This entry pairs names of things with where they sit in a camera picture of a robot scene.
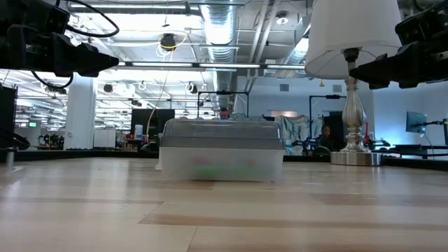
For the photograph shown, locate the tall black panel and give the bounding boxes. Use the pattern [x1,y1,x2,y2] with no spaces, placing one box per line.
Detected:
[0,85,18,150]

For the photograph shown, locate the silver ventilation duct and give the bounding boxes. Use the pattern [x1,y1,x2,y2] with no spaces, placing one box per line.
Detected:
[199,0,241,64]

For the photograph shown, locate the table lamp white shade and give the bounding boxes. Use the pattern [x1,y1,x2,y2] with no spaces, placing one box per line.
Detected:
[304,0,403,167]

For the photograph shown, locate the crinkled plastic sheet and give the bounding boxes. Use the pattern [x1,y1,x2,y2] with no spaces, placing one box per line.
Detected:
[279,115,325,155]

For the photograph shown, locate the black gantry frame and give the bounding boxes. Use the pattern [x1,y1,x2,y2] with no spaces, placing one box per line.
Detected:
[309,94,347,148]
[197,90,250,120]

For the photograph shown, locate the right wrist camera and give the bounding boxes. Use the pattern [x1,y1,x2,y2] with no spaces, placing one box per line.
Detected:
[394,5,448,45]

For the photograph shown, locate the grey translucent box lid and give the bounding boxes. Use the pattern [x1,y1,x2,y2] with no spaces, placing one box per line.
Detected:
[160,118,286,151]

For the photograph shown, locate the white square column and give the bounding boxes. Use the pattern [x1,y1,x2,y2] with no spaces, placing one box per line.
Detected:
[64,77,97,151]

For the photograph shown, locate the clear plastic supply box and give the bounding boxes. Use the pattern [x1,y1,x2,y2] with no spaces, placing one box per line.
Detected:
[159,146,285,182]

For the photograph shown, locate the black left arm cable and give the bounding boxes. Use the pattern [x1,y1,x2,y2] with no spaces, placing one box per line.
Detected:
[30,0,120,90]

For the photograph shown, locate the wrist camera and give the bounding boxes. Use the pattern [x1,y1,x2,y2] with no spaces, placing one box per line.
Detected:
[20,0,71,35]
[394,5,448,45]

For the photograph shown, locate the monitor on arm mount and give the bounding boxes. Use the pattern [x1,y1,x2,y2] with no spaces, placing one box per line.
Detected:
[405,111,428,134]

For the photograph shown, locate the black computer monitor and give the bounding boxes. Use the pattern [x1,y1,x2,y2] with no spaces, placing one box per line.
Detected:
[131,108,176,141]

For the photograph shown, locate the black aluminium table frame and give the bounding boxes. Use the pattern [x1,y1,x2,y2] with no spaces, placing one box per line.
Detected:
[0,148,448,172]

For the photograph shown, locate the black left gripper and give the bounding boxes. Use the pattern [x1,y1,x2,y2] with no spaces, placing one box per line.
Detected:
[0,27,120,78]

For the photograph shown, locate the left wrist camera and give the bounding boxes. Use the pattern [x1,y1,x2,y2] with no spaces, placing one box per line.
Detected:
[20,0,71,35]

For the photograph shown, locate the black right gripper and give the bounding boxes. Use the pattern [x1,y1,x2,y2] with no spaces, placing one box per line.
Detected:
[349,33,448,90]

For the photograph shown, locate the black ceiling camera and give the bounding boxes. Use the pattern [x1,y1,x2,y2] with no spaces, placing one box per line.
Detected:
[160,33,178,52]

